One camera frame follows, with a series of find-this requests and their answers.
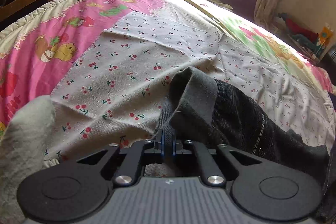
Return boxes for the dark grey knit pants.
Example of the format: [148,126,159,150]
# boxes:
[154,67,335,222]

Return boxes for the cherry print bed sheet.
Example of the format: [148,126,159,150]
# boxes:
[1,0,335,160]

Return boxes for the olive patterned cloth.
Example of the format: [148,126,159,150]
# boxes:
[1,96,55,223]

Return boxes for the yellow cloth on bench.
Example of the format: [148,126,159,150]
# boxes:
[207,0,233,11]

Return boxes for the red clothes on nightstand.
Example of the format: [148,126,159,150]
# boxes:
[278,13,318,43]

